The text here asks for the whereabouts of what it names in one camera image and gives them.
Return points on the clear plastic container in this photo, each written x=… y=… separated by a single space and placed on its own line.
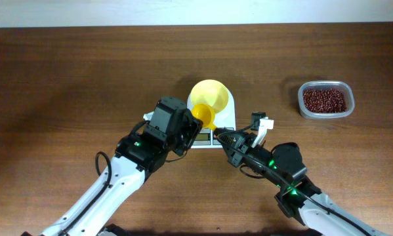
x=346 y=90

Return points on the red beans in container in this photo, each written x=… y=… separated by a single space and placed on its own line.
x=324 y=100

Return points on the pale yellow bowl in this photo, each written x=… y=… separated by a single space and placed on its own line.
x=210 y=92

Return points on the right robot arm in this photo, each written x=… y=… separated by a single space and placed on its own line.
x=298 y=196

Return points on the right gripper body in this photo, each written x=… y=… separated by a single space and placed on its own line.
x=245 y=148

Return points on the white digital kitchen scale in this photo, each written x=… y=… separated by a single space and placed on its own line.
x=224 y=119

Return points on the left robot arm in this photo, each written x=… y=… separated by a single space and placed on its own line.
x=136 y=158

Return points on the yellow measuring scoop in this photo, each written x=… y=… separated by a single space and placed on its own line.
x=206 y=115

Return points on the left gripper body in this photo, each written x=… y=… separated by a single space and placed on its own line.
x=181 y=139

